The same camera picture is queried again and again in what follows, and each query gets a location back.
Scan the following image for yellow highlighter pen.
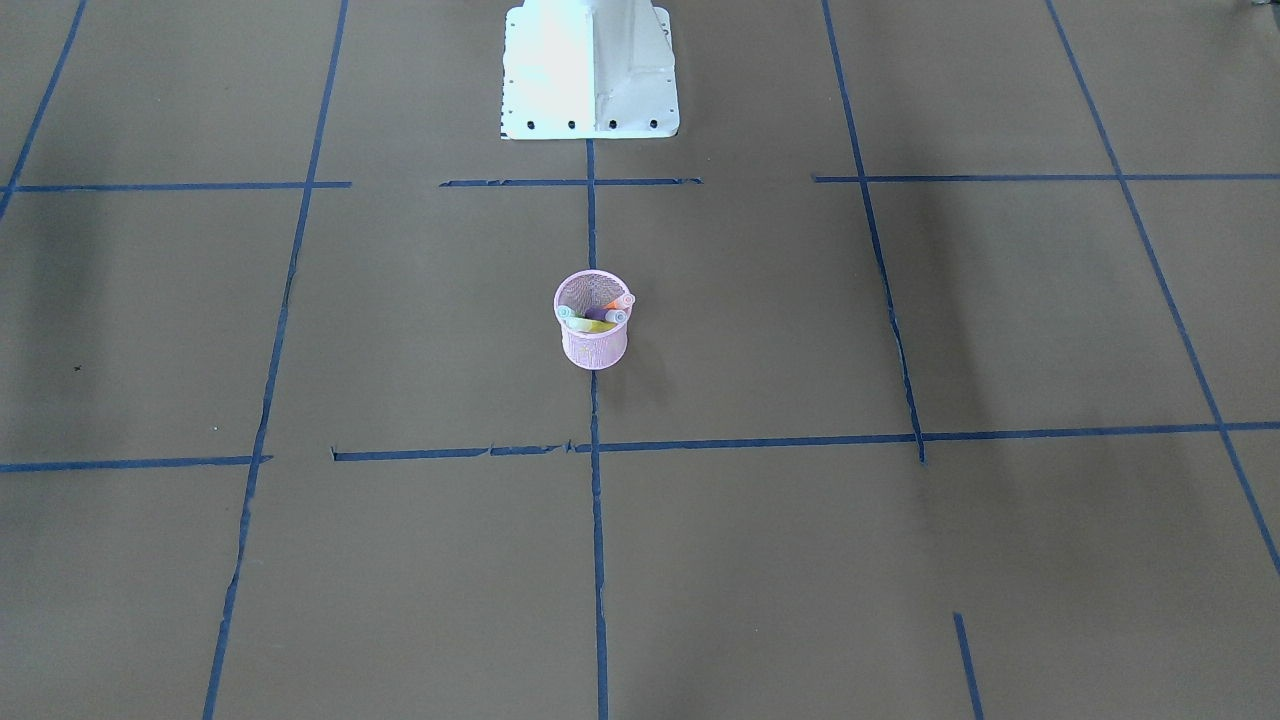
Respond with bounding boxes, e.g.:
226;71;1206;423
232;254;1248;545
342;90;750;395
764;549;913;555
564;318;618;334

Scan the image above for green highlighter pen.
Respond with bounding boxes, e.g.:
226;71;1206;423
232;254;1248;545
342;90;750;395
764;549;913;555
556;305;594;332

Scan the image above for purple highlighter pen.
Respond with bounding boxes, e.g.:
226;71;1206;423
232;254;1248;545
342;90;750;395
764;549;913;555
585;307;628;325

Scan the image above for orange highlighter pen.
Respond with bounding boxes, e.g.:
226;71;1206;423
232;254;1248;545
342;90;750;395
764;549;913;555
604;293;636;311

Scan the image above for pink mesh pen holder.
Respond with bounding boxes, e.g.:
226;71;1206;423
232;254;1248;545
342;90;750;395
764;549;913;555
553;270;636;372

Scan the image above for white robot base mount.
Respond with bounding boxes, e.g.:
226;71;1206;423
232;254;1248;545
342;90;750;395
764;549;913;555
499;1;681;141

